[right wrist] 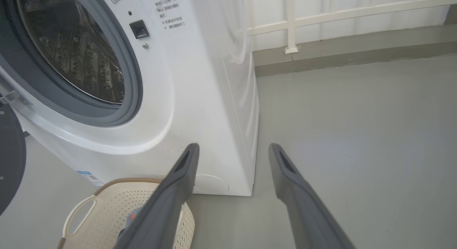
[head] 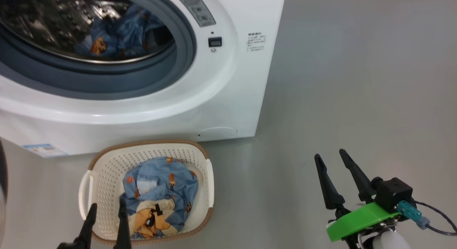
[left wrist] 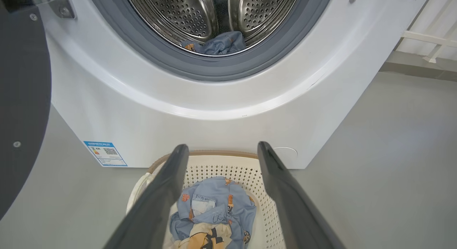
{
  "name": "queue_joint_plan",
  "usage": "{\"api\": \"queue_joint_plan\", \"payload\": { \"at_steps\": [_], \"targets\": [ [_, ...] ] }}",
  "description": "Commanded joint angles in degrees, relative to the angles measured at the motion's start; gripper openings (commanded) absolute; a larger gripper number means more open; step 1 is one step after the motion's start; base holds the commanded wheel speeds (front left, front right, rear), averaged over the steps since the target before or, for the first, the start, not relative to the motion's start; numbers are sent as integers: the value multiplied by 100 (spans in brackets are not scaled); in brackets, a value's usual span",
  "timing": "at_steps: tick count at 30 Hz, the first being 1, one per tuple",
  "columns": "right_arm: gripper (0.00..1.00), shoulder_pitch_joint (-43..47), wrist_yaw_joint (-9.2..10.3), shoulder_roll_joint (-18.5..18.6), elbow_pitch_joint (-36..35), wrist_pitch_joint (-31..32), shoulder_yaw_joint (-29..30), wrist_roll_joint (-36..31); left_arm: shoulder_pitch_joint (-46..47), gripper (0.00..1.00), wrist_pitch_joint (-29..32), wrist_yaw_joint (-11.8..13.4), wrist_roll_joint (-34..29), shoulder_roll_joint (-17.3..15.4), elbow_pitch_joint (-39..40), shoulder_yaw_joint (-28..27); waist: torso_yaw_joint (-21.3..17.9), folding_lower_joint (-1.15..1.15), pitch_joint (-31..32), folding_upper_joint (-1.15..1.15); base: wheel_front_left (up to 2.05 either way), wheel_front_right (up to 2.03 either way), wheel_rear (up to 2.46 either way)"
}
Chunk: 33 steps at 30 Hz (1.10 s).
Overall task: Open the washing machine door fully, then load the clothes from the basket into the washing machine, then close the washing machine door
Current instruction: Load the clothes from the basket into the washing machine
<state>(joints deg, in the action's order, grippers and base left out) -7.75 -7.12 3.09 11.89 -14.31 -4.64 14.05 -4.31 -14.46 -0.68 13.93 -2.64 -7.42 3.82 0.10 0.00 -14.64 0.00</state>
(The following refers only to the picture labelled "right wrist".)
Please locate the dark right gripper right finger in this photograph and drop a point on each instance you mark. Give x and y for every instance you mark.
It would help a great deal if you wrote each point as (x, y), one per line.
(307, 213)

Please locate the white front-load washing machine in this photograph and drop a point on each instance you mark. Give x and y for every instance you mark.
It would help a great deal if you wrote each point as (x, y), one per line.
(200, 99)

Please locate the white metal railing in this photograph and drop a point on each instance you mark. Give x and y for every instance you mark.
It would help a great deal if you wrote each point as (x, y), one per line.
(291, 24)

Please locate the silver door hinge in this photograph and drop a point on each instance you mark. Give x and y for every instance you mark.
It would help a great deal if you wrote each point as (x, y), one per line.
(14, 97)

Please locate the perforated steel drum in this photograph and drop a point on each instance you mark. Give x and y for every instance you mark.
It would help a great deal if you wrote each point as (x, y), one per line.
(71, 45)

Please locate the small printed text label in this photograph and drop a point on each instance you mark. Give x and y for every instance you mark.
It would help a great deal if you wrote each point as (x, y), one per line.
(171, 13)

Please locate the white perforated basket, brown rim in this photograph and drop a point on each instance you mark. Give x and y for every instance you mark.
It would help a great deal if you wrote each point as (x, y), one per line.
(107, 213)

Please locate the round white filter cover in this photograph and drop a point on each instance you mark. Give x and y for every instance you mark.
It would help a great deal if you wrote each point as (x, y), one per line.
(214, 184)

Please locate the blue cartoon print clothing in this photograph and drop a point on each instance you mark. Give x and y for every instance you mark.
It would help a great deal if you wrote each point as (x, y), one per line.
(129, 220)

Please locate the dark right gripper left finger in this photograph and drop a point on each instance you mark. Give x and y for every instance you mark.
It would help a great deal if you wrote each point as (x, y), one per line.
(164, 213)

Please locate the blue energy label sticker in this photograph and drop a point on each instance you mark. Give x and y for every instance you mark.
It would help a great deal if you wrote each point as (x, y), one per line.
(91, 178)

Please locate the grey rubber door gasket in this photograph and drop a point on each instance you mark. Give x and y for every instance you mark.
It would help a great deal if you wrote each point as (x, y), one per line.
(128, 77)

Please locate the black door latch socket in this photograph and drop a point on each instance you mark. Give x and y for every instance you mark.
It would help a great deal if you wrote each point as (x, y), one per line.
(139, 29)

